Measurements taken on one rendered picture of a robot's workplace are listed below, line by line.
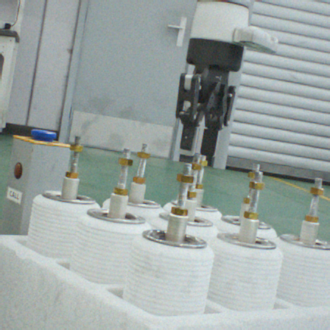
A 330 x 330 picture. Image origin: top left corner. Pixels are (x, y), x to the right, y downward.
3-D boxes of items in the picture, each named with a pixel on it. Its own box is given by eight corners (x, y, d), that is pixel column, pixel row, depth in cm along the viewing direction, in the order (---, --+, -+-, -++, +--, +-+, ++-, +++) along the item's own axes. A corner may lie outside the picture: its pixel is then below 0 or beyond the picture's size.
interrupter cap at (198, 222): (222, 231, 97) (222, 226, 97) (171, 226, 94) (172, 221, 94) (197, 219, 104) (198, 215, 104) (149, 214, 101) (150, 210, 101)
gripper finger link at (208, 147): (218, 130, 100) (213, 157, 100) (219, 131, 101) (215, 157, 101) (203, 128, 101) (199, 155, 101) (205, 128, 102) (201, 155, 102)
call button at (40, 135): (37, 144, 113) (39, 130, 113) (25, 140, 116) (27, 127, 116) (59, 146, 116) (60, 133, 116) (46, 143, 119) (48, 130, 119)
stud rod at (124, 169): (118, 205, 92) (127, 147, 91) (123, 208, 91) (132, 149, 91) (112, 205, 91) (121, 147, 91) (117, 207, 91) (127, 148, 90)
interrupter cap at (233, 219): (242, 220, 112) (243, 216, 112) (281, 231, 106) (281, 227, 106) (209, 219, 106) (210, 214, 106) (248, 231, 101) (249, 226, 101)
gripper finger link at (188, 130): (188, 111, 95) (183, 149, 96) (179, 110, 92) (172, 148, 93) (199, 113, 94) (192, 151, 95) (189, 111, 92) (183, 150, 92)
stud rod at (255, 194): (245, 230, 90) (255, 170, 90) (253, 231, 90) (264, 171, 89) (243, 230, 89) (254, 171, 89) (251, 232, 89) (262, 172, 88)
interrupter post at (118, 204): (116, 217, 93) (120, 193, 93) (128, 222, 91) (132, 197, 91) (102, 217, 91) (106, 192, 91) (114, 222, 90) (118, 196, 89)
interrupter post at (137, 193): (127, 202, 109) (130, 181, 109) (143, 205, 109) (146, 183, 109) (127, 205, 107) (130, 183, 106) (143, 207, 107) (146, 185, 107)
